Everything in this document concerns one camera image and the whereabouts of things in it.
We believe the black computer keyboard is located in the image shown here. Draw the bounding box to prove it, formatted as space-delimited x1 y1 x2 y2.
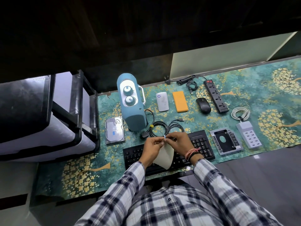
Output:
123 130 216 177

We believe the teal portable speaker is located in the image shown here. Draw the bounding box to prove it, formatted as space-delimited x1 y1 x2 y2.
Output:
117 73 148 132

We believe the silver hard disk drive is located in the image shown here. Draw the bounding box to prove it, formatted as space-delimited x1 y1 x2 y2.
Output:
105 116 125 145

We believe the black cable bundle yellow tie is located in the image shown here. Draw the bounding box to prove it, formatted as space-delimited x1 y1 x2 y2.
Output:
144 109 189 139

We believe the person's left hand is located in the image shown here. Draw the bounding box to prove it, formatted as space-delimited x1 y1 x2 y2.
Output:
142 136 166 169

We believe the black computer mouse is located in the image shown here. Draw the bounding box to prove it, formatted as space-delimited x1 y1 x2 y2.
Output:
196 97 212 115

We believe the person's left forearm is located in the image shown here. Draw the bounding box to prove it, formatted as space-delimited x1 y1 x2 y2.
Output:
75 161 147 226

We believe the black white plastic drawer unit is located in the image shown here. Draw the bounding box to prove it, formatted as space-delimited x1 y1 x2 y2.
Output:
0 70 100 163

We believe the cream cleaning cloth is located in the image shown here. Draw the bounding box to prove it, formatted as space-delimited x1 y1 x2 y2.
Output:
154 144 175 170

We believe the black wristband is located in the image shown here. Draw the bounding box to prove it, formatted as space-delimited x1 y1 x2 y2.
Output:
188 152 203 163

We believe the black coiled cable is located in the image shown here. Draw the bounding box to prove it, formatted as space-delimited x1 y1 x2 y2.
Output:
164 75 208 86

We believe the plaid shirt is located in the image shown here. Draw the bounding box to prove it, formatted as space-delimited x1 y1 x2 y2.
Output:
122 185 226 226

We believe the thin black usb cable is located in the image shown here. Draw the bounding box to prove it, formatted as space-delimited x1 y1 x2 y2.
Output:
186 79 201 96

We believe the red thread wristband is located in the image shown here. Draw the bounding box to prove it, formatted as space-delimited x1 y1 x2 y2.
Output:
185 148 201 161

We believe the coiled white cable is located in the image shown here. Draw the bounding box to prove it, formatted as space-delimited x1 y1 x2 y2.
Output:
231 107 250 122

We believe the white pocket router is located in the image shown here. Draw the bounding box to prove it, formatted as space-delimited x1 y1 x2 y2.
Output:
156 92 169 112

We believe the person's right forearm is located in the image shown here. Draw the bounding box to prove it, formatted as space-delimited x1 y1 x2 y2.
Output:
193 159 284 226

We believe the orange power bank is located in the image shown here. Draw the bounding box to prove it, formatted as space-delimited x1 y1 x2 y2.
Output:
172 91 189 113

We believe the white multiport usb charger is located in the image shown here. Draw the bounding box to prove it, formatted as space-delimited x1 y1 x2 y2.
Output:
236 121 263 149

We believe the person's right hand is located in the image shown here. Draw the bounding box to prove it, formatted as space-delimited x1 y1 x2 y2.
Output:
165 132 204 163

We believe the silver drive caddy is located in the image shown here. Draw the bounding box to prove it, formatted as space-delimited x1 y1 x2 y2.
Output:
209 127 244 157

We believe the black power strip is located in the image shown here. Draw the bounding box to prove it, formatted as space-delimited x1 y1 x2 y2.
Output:
203 79 229 114

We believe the teal floral table mat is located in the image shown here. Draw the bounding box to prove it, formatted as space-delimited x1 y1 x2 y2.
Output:
35 57 301 201

